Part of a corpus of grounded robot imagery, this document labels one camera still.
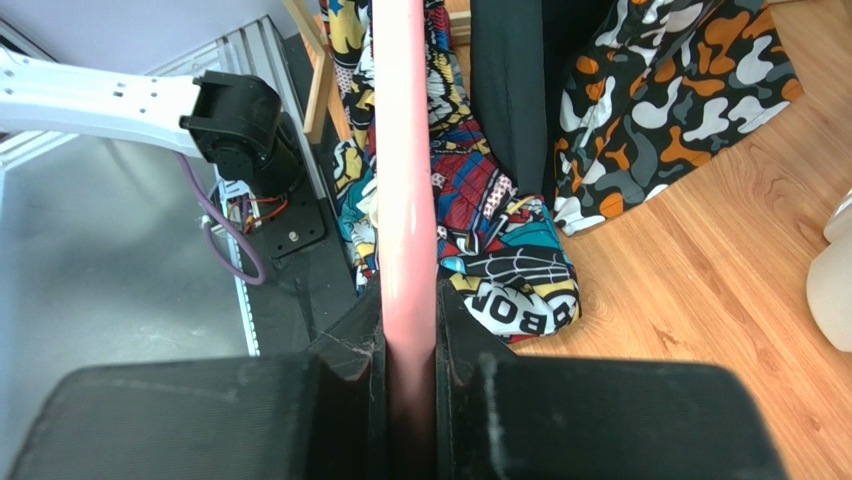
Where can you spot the orange camouflage print shorts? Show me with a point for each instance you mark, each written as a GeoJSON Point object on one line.
{"type": "Point", "coordinates": [659, 90]}

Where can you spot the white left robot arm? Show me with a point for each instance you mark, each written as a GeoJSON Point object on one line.
{"type": "Point", "coordinates": [230, 120]}

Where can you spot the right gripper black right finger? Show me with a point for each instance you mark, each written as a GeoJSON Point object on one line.
{"type": "Point", "coordinates": [505, 416]}

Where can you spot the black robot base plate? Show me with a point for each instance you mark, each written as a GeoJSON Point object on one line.
{"type": "Point", "coordinates": [310, 285]}

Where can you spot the pink clothes hanger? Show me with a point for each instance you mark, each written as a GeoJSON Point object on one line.
{"type": "Point", "coordinates": [406, 234]}

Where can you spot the dark grey shorts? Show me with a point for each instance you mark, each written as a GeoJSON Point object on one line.
{"type": "Point", "coordinates": [522, 52]}

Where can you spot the colourful comic print shorts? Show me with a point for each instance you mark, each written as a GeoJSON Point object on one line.
{"type": "Point", "coordinates": [498, 248]}

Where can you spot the white slotted cable duct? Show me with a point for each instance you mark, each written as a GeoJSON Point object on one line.
{"type": "Point", "coordinates": [226, 191]}

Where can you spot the white plastic laundry basket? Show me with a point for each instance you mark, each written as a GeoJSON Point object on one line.
{"type": "Point", "coordinates": [828, 283]}

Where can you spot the wooden clothes rack frame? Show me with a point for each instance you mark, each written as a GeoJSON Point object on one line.
{"type": "Point", "coordinates": [321, 99]}

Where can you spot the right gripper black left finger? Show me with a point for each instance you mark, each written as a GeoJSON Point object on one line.
{"type": "Point", "coordinates": [319, 413]}

